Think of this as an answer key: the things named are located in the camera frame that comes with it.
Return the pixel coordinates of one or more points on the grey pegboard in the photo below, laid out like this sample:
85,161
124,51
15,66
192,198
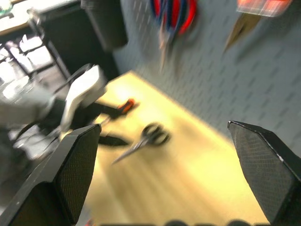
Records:
211,70

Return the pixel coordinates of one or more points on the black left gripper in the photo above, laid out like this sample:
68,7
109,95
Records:
90,113

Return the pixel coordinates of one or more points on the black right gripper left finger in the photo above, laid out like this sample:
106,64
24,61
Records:
70,169

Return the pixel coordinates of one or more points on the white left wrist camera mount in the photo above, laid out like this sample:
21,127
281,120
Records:
82,91

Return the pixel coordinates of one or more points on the orange clear tool package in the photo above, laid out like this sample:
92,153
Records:
263,7

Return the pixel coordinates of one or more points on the light wooden desk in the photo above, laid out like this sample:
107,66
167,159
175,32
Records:
21,16

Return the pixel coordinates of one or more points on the orange black utility knife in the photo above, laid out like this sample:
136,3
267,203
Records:
128,106

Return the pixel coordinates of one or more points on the black waste bin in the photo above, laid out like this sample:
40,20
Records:
105,23

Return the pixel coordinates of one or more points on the tan hanging tool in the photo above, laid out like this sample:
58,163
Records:
241,29

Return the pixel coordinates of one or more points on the black metal frame rack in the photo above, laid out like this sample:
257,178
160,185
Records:
30,56

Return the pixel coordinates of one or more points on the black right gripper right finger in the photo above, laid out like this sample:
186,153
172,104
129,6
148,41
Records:
265,164

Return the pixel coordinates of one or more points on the black cabinet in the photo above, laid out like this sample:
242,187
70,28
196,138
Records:
70,42

